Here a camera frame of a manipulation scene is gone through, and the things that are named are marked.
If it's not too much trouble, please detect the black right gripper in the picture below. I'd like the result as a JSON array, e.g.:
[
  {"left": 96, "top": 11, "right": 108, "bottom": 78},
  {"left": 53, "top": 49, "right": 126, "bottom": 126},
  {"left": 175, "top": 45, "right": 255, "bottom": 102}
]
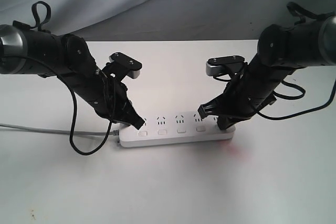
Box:
[{"left": 197, "top": 77, "right": 263, "bottom": 131}]

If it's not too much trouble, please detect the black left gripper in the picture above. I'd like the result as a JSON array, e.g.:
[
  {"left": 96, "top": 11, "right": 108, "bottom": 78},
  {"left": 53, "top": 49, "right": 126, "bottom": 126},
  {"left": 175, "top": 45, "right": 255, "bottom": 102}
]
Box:
[{"left": 94, "top": 62, "right": 145, "bottom": 130}]

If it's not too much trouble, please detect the white five-outlet power strip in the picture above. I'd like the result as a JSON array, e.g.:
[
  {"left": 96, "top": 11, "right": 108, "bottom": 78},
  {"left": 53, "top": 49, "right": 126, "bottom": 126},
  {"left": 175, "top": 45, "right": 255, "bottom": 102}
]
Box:
[{"left": 119, "top": 111, "right": 235, "bottom": 148}]

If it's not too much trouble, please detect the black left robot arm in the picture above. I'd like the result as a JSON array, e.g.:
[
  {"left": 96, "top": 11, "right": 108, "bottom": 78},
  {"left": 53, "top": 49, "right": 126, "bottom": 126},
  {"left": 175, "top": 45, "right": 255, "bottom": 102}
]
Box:
[{"left": 1, "top": 25, "right": 145, "bottom": 129}]

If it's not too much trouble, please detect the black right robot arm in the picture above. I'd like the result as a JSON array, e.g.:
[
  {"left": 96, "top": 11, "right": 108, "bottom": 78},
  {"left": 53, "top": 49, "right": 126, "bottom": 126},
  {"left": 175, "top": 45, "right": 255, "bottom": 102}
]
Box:
[{"left": 197, "top": 16, "right": 335, "bottom": 130}]

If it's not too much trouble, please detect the white backdrop cloth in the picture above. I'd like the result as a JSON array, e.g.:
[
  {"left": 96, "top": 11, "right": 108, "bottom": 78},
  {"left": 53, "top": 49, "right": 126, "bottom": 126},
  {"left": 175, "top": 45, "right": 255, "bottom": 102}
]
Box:
[{"left": 1, "top": 0, "right": 335, "bottom": 41}]

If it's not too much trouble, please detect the grey power cord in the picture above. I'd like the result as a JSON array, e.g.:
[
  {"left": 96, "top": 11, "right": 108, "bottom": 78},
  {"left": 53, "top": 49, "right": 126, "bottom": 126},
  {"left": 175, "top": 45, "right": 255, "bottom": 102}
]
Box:
[{"left": 0, "top": 123, "right": 119, "bottom": 137}]

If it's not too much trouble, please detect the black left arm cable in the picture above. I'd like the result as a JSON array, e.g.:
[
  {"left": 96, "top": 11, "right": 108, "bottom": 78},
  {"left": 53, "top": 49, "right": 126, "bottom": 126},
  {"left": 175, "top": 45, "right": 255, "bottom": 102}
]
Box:
[{"left": 15, "top": 56, "right": 119, "bottom": 155}]

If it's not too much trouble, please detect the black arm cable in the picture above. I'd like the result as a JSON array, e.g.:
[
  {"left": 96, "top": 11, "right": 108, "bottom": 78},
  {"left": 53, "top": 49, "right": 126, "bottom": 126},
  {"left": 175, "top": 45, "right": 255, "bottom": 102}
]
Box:
[
  {"left": 15, "top": 56, "right": 119, "bottom": 155},
  {"left": 257, "top": 79, "right": 336, "bottom": 120}
]

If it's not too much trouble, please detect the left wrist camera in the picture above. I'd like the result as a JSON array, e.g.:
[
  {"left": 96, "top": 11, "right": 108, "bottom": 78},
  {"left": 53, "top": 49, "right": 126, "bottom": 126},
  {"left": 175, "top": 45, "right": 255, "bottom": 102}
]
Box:
[{"left": 109, "top": 52, "right": 142, "bottom": 81}]

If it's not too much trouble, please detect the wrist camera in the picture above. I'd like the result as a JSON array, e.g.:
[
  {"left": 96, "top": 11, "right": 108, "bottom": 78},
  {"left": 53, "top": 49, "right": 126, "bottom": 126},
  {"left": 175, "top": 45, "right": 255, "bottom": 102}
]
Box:
[
  {"left": 206, "top": 56, "right": 245, "bottom": 77},
  {"left": 109, "top": 52, "right": 142, "bottom": 81}
]

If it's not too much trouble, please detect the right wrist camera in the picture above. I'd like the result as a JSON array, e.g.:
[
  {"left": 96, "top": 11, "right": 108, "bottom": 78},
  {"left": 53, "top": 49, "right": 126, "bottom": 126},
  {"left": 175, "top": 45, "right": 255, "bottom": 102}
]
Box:
[{"left": 206, "top": 56, "right": 245, "bottom": 77}]

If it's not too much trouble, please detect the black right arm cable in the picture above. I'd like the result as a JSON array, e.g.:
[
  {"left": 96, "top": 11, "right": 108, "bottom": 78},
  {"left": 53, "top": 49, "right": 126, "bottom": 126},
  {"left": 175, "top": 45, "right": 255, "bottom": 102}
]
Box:
[{"left": 257, "top": 79, "right": 336, "bottom": 120}]

